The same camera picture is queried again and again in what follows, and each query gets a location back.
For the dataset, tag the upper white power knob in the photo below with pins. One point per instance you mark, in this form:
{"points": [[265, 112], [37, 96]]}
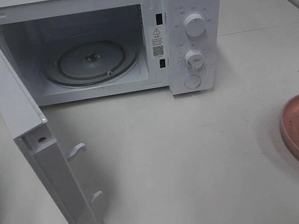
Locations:
{"points": [[194, 24]]}

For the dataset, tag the white microwave door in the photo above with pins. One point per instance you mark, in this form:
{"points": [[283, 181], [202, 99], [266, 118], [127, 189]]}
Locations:
{"points": [[32, 135]]}

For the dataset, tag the white microwave oven body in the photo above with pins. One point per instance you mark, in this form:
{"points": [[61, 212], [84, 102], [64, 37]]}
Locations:
{"points": [[36, 29]]}

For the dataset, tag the white timer knob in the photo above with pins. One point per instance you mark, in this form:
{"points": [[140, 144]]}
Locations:
{"points": [[194, 59]]}

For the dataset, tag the white warning label sticker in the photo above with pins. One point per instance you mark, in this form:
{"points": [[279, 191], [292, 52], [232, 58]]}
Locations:
{"points": [[157, 40]]}

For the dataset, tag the glass microwave turntable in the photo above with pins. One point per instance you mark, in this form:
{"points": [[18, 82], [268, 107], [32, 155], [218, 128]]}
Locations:
{"points": [[91, 63]]}

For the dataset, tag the round white door button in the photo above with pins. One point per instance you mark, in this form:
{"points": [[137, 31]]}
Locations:
{"points": [[192, 82]]}

